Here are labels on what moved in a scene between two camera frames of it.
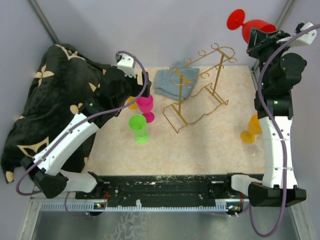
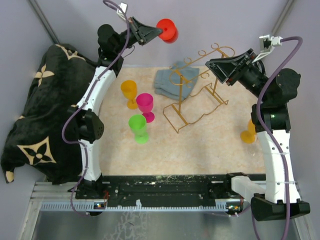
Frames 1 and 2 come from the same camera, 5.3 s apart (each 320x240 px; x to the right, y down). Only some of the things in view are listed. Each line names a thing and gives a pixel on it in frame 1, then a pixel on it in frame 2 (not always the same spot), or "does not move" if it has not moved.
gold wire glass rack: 198,79 does not move
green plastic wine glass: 137,123 does not move
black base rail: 160,187 does not move
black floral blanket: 63,82 does not move
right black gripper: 259,40 → 223,68
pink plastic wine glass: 145,105 does not move
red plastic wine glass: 236,18 → 170,33
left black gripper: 138,88 → 145,33
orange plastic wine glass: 254,128 does not move
